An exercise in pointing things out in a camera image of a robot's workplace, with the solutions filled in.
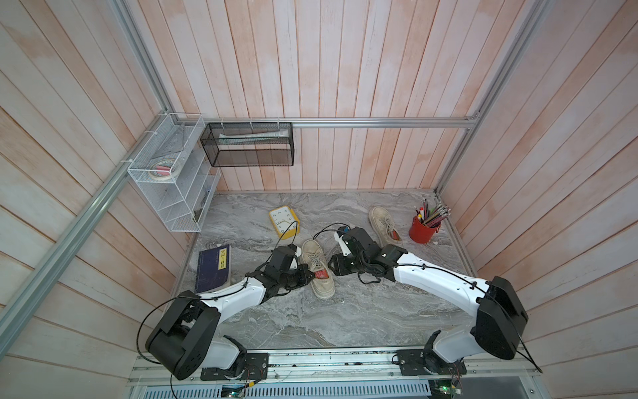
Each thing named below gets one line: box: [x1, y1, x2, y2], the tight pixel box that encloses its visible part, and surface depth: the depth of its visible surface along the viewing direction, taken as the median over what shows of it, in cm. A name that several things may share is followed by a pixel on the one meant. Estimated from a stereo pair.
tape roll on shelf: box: [148, 159, 178, 182], surface depth 74 cm
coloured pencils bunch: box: [415, 198, 452, 228], surface depth 97 cm
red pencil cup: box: [408, 216, 442, 244], surface depth 101 cm
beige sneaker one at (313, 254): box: [300, 238, 336, 301], surface depth 88 cm
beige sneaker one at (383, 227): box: [368, 206, 403, 249], surface depth 103 cm
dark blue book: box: [194, 244, 232, 294], surface depth 95 cm
